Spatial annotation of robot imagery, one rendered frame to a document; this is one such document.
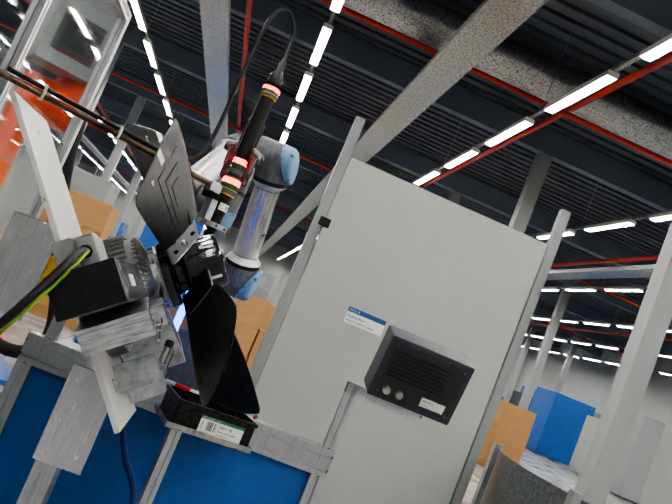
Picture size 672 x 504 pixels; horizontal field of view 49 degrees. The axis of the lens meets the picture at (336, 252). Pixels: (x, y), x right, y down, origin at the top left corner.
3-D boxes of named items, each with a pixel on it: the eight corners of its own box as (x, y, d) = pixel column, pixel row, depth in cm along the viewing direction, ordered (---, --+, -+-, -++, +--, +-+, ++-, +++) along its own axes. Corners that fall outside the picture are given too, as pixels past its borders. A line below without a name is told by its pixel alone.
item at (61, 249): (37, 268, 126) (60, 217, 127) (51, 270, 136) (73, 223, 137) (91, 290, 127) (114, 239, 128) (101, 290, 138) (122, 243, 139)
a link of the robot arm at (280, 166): (217, 282, 253) (265, 132, 238) (257, 298, 251) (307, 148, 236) (204, 292, 241) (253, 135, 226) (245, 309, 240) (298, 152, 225)
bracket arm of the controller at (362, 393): (345, 392, 209) (349, 382, 210) (343, 390, 212) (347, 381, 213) (419, 422, 212) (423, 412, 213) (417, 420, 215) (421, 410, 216)
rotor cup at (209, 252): (157, 253, 152) (217, 234, 154) (156, 237, 165) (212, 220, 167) (178, 316, 156) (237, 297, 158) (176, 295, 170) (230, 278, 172)
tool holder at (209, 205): (200, 221, 166) (217, 181, 167) (185, 216, 171) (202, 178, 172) (230, 235, 172) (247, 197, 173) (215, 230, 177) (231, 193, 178)
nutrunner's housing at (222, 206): (205, 235, 169) (282, 58, 174) (196, 232, 172) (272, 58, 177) (218, 241, 172) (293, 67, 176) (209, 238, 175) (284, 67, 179)
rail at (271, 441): (16, 359, 196) (28, 331, 197) (20, 358, 200) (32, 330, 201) (324, 478, 207) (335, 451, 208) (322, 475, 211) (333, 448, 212)
